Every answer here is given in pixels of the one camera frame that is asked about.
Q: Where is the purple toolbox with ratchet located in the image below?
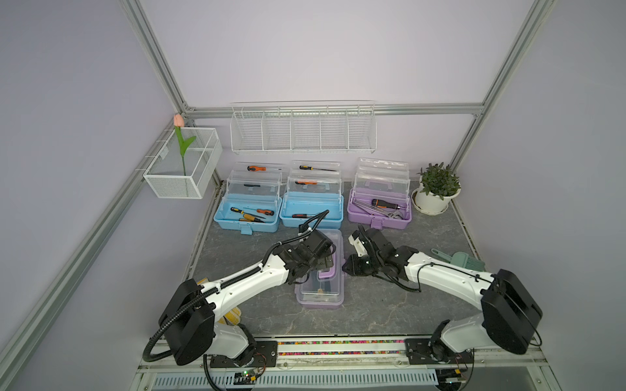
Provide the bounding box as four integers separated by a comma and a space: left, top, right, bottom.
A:
294, 229, 345, 310

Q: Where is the purple toolbox with wrench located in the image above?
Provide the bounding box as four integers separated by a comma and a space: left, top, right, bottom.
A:
347, 157, 412, 230

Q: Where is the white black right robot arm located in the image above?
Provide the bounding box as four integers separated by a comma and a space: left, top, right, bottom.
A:
342, 226, 543, 363

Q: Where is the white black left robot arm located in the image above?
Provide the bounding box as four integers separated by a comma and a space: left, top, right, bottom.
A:
142, 210, 336, 367

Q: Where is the silver adjustable wrench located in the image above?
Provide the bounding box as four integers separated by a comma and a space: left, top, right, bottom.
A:
351, 200, 404, 220

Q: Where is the middle light blue toolbox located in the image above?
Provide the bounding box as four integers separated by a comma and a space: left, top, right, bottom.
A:
279, 160, 344, 229

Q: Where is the light blue toolbox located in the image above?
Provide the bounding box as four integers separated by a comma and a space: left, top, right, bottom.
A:
279, 160, 344, 229
214, 162, 284, 235

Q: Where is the left light blue toolbox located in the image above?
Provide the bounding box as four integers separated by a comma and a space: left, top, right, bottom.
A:
214, 162, 284, 235

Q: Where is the yellow black screwdriver in lid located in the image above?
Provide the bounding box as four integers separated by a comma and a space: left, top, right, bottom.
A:
298, 165, 337, 172

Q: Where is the white potted green plant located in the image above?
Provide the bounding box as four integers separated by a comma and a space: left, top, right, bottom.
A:
412, 162, 461, 216

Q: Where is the green dustpan brush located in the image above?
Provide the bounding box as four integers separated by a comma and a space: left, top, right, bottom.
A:
430, 249, 486, 272

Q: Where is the orange screwdriver in lid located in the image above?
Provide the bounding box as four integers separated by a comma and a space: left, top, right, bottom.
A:
246, 166, 282, 172

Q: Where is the yellow work glove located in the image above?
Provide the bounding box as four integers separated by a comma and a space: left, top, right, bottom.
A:
197, 278, 242, 326

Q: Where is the pink artificial tulip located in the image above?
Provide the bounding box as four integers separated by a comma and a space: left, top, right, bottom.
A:
173, 114, 197, 175

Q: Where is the black orange handled screwdriver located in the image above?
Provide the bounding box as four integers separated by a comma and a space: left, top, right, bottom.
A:
371, 199, 407, 211

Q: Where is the yellow handled screwdriver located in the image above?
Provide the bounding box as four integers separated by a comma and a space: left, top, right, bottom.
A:
230, 207, 265, 223

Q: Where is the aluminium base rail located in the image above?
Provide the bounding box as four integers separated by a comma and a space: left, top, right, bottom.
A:
130, 335, 562, 390

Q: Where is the white wire wall shelf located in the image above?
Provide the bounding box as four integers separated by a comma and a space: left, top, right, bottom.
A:
230, 100, 378, 153

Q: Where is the white mesh wall basket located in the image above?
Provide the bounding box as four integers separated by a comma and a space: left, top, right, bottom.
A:
143, 127, 223, 200

